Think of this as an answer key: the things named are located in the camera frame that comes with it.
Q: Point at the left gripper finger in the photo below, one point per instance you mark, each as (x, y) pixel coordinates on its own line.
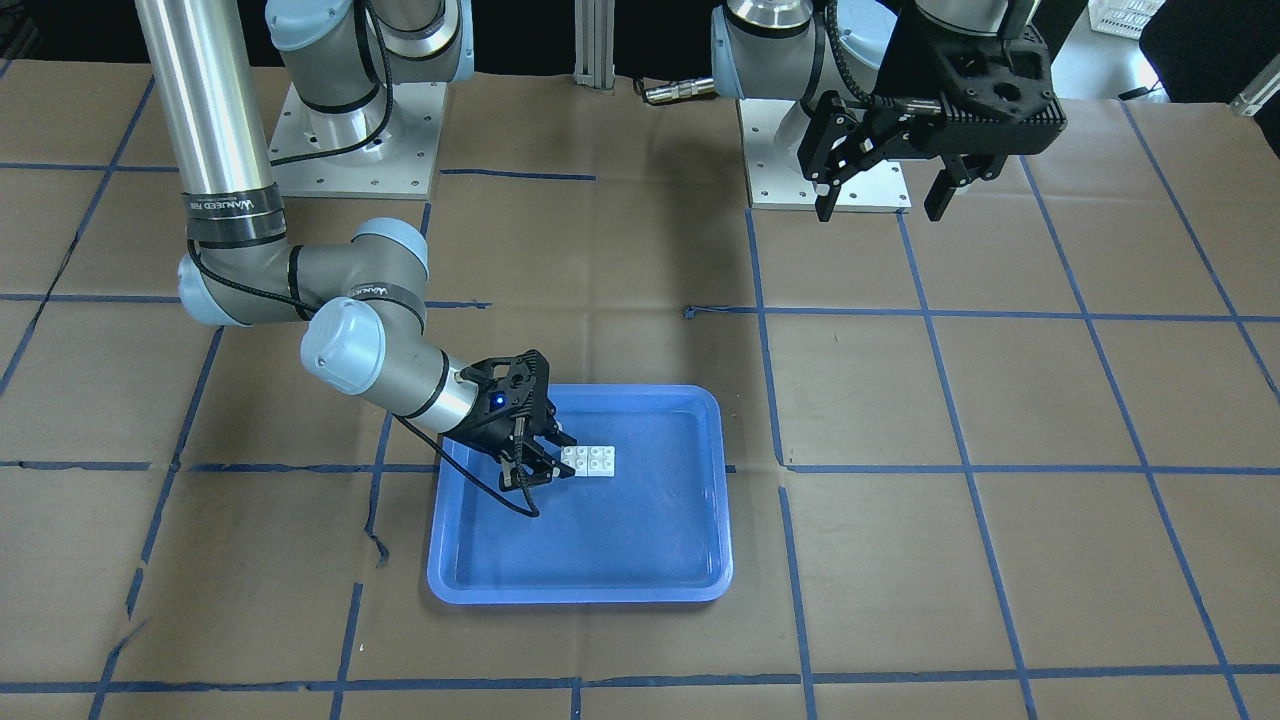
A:
(957, 173)

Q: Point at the brown paper table cover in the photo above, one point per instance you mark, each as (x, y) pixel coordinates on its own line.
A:
(1018, 463)

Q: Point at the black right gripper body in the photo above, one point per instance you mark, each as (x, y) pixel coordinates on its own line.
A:
(487, 428)

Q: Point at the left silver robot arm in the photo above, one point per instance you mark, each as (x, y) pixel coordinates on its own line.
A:
(775, 58)

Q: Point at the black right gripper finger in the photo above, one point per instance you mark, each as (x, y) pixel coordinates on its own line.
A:
(530, 465)

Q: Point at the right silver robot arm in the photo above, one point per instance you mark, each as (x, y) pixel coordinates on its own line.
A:
(362, 300)

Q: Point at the blue plastic tray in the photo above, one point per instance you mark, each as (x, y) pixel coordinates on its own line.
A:
(658, 531)

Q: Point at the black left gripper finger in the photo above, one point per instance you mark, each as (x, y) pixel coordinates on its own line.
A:
(844, 138)

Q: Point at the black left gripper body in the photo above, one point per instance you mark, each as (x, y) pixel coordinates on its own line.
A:
(846, 127)

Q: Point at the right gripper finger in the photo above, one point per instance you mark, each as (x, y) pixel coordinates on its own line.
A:
(554, 433)

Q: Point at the white building block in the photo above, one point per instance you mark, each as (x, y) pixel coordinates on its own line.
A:
(599, 461)
(578, 458)

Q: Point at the aluminium frame post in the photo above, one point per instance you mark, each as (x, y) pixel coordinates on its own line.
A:
(593, 57)

